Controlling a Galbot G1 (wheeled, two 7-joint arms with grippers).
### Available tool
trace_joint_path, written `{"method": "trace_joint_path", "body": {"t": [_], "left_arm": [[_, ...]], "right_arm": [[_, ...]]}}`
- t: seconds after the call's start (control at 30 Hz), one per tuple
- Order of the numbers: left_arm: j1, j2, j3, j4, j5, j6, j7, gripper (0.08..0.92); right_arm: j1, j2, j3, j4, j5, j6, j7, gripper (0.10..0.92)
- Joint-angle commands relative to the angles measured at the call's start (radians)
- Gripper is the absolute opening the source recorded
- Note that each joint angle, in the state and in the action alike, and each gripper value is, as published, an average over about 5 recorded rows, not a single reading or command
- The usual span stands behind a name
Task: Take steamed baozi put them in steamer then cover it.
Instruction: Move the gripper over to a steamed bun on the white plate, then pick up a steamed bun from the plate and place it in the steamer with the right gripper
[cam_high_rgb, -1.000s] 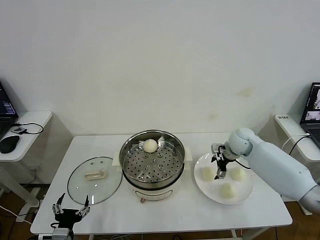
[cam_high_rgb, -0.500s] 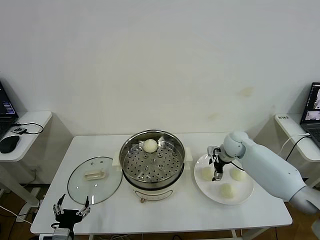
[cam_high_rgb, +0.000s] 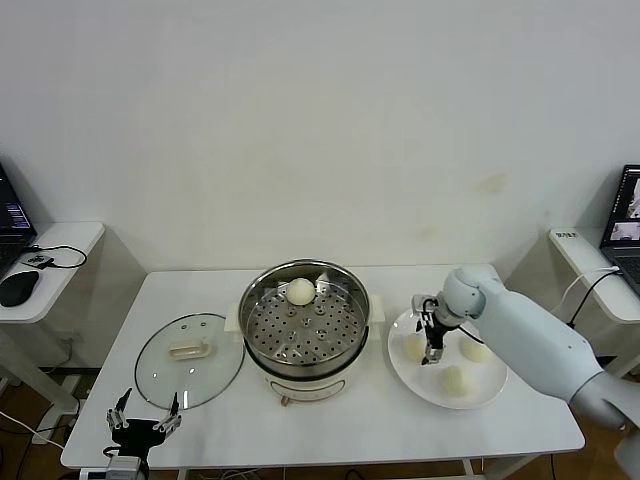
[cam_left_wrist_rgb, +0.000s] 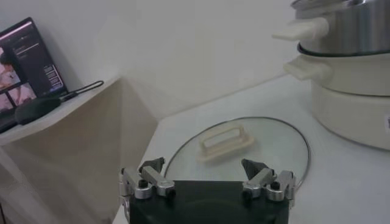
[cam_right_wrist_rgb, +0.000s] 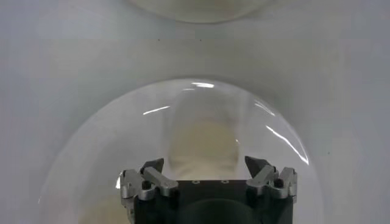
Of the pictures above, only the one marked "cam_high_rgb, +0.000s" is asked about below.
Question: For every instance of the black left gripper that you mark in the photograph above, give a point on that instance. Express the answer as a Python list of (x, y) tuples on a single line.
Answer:
[(137, 435)]

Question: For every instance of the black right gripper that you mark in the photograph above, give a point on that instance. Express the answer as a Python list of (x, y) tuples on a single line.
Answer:
[(434, 337)]

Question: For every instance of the white steamed baozi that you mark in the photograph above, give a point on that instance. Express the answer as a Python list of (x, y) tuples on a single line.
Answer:
[(477, 352), (456, 382), (412, 349), (300, 291)]

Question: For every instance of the round glass pot lid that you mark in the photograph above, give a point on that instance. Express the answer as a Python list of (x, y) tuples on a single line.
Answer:
[(200, 380)]

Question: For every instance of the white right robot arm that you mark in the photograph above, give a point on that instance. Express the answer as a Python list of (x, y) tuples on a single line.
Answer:
[(525, 340)]

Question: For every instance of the stainless steel steamer basket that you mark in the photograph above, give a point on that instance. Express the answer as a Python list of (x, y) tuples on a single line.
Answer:
[(350, 300)]

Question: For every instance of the round white plate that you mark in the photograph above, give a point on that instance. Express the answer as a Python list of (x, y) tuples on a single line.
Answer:
[(415, 380)]

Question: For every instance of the white electric cooker pot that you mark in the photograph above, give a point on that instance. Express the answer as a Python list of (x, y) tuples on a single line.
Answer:
[(310, 387)]

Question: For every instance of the small white label sticker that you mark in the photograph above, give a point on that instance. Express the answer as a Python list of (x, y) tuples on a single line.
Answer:
[(566, 235)]

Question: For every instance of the black computer mouse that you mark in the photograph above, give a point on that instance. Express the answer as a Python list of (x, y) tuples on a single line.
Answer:
[(20, 289)]

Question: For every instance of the small black patterned device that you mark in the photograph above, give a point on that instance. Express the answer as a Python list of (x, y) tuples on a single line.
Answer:
[(39, 261)]

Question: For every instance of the white side desk with mouse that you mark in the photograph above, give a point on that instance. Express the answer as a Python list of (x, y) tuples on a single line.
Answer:
[(65, 240)]

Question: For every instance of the black laptop with dark screen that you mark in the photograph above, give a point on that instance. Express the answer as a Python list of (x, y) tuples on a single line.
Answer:
[(12, 215)]

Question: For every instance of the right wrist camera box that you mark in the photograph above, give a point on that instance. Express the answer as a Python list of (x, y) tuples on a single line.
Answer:
[(422, 305)]

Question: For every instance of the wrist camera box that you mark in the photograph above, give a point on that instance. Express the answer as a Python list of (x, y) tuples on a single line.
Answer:
[(422, 305), (125, 470)]

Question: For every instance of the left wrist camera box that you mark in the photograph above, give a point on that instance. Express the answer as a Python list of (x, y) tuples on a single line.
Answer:
[(125, 470)]

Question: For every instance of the grey laptop showing camera views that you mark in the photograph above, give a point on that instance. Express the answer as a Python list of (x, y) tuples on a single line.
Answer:
[(627, 210)]

